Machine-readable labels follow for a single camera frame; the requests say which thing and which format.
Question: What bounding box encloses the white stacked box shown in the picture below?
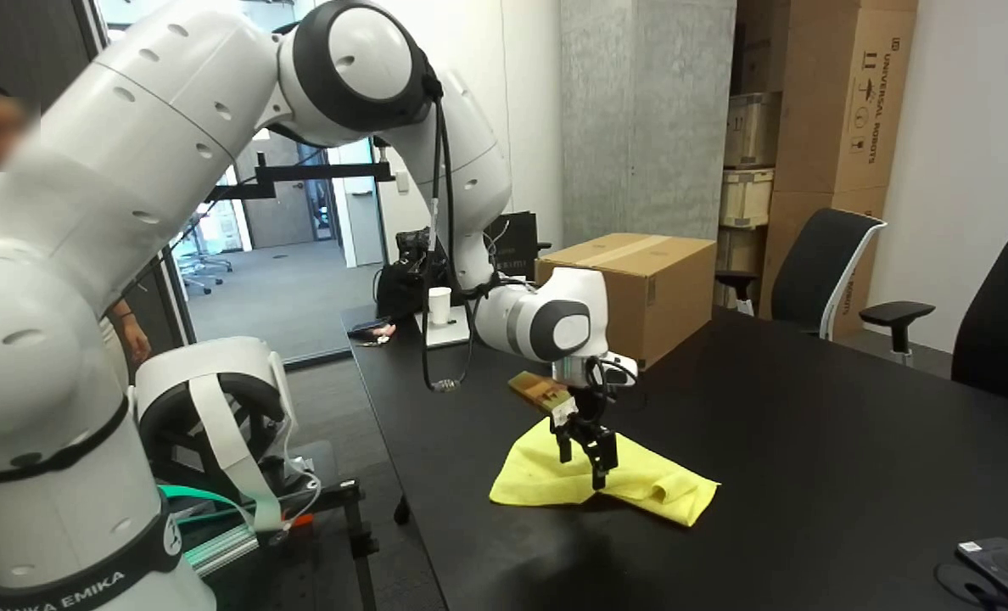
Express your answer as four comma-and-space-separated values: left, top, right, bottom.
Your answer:
721, 167, 778, 232

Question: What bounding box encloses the black metal stand frame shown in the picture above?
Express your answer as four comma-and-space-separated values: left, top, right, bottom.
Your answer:
201, 471, 383, 611

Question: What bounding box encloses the black horizontal mount bar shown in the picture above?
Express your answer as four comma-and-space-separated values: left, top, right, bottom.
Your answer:
201, 154, 393, 208

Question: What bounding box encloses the tall brown cardboard box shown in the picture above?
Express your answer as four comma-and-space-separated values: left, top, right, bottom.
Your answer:
736, 0, 920, 323

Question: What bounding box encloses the green cable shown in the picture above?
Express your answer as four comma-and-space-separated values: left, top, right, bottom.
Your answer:
158, 478, 327, 571

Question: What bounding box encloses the white black headset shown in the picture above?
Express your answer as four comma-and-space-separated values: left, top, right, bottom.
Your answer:
128, 333, 304, 537

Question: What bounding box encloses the person forearm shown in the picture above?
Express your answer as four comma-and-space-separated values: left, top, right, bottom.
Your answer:
106, 298, 153, 366

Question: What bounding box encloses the black equipment bag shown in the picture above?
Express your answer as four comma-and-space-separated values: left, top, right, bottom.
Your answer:
375, 208, 553, 326

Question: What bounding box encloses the black remote control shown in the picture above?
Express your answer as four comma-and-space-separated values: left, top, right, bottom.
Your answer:
954, 533, 1008, 603

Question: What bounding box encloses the small brown stacked box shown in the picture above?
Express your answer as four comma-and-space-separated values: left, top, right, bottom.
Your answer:
723, 90, 781, 169

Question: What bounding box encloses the white square tray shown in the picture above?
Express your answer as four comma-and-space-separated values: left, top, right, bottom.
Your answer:
411, 310, 479, 352

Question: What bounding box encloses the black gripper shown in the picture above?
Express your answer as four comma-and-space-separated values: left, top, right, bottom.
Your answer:
553, 348, 641, 493

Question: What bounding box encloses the black office chair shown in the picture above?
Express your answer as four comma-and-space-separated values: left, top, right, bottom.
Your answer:
860, 199, 1008, 415

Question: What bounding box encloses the black chair white frame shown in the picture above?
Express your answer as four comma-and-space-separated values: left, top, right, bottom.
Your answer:
713, 208, 891, 347

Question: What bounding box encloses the white paper cup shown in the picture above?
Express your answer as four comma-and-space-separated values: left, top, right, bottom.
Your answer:
426, 285, 460, 333

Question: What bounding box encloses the yellow towel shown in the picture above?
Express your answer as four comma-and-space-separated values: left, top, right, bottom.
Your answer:
486, 415, 723, 533

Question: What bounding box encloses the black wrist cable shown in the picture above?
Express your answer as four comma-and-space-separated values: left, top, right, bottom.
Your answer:
419, 97, 468, 393

